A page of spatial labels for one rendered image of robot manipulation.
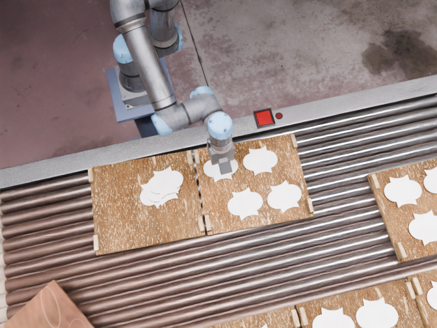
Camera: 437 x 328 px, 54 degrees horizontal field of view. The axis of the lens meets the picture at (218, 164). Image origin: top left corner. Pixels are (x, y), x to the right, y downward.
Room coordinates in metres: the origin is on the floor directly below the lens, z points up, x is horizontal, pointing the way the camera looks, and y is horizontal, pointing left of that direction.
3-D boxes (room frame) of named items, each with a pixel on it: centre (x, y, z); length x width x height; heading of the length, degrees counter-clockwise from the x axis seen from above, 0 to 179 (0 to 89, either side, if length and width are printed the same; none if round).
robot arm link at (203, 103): (0.66, 0.05, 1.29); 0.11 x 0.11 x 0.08; 25
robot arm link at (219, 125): (0.58, -0.01, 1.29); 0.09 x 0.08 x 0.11; 25
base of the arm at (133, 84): (0.99, 0.33, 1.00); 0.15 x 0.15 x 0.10
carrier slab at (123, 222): (0.45, 0.28, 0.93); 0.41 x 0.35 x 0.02; 99
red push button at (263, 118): (0.79, -0.19, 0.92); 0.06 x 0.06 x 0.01; 12
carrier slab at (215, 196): (0.51, -0.13, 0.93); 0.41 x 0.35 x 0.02; 99
